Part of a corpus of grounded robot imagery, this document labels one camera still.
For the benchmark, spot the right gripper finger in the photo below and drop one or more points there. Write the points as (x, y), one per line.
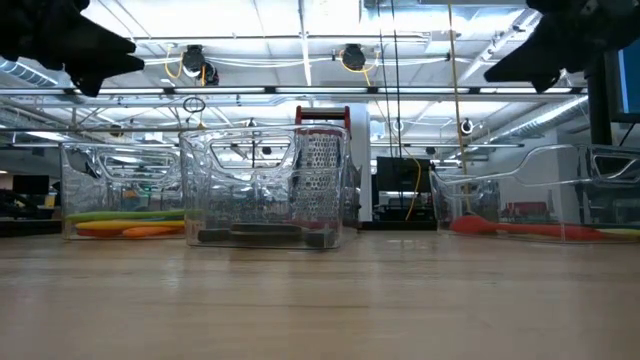
(525, 57)
(545, 82)

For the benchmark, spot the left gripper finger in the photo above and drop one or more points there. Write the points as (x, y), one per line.
(100, 65)
(100, 40)

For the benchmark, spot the clear plastic bin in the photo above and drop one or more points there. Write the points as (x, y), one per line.
(265, 185)
(540, 200)
(120, 185)

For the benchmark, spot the green silicone spatula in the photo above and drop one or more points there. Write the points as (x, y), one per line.
(115, 215)

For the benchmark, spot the red silicone spoon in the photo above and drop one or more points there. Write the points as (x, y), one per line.
(472, 225)

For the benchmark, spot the yellow silicone spatula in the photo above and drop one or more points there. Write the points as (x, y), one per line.
(115, 225)

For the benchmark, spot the lime green silicone spoon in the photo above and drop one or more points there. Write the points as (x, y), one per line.
(622, 232)

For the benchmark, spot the orange silicone spatula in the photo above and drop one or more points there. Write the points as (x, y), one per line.
(150, 231)

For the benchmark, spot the computer monitor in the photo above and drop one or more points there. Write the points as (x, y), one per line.
(630, 80)

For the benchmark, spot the black background screen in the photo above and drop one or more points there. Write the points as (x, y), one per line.
(402, 175)

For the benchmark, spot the red metal box grater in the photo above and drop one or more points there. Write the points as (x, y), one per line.
(320, 150)

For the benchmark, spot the black camera robot arm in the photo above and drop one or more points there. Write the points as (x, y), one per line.
(400, 226)

